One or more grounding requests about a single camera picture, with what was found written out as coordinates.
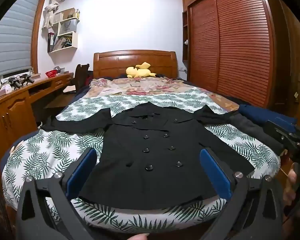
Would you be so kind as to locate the leaf print bed sheet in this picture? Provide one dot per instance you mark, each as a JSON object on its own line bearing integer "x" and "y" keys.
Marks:
{"x": 40, "y": 155}

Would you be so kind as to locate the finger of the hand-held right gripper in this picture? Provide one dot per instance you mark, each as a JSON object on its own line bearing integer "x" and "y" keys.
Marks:
{"x": 277, "y": 130}

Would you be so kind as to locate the black hand-held device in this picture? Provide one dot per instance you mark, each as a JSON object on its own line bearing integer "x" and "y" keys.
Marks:
{"x": 27, "y": 78}
{"x": 15, "y": 83}

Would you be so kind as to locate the floral blanket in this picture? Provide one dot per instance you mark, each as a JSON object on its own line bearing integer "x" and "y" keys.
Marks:
{"x": 145, "y": 87}

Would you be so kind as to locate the yellow plush toy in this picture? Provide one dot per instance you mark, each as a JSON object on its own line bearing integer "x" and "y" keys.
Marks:
{"x": 137, "y": 72}

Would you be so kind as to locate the wooden door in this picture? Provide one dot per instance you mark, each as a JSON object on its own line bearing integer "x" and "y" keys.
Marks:
{"x": 292, "y": 55}

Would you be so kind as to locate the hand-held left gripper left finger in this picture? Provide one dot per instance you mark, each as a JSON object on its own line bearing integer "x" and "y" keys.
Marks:
{"x": 81, "y": 170}

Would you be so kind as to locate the wooden open shelf niche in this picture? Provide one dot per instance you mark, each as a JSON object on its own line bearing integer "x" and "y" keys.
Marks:
{"x": 185, "y": 30}

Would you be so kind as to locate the wooden louvred wardrobe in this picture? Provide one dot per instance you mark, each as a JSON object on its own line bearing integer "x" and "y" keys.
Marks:
{"x": 240, "y": 42}

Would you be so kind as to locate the person's left hand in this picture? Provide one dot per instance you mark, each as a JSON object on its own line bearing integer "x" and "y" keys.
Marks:
{"x": 140, "y": 237}

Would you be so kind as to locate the dark chair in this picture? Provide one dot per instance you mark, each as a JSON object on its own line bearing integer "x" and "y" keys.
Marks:
{"x": 80, "y": 76}

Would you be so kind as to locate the white wall shelf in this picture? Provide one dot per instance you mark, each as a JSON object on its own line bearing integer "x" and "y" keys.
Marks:
{"x": 65, "y": 40}

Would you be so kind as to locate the wooden headboard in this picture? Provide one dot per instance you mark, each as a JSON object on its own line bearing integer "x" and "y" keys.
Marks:
{"x": 110, "y": 62}

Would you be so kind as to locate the dark grey cloth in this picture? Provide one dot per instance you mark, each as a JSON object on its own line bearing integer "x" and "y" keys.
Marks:
{"x": 252, "y": 130}

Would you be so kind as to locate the wooden desk cabinet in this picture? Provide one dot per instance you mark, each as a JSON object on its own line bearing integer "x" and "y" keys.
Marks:
{"x": 12, "y": 115}

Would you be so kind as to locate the white hanging cloth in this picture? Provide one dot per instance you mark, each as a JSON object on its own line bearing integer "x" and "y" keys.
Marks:
{"x": 51, "y": 10}

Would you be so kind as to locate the black double-breasted coat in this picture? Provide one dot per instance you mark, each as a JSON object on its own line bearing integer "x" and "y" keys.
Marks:
{"x": 130, "y": 155}

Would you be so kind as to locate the red basket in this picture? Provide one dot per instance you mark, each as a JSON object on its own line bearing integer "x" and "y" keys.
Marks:
{"x": 51, "y": 74}

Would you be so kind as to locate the person's right hand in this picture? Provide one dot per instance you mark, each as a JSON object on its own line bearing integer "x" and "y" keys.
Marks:
{"x": 288, "y": 180}

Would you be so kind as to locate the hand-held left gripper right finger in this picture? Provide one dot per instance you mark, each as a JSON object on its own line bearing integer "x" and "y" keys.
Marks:
{"x": 216, "y": 173}

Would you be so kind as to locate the grey window blind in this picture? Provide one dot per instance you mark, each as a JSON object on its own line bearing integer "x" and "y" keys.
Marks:
{"x": 12, "y": 37}

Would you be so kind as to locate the navy blue folded cloth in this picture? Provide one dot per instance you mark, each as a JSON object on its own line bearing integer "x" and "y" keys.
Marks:
{"x": 260, "y": 115}

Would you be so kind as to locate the pink box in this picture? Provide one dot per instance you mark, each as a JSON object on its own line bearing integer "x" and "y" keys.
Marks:
{"x": 5, "y": 89}

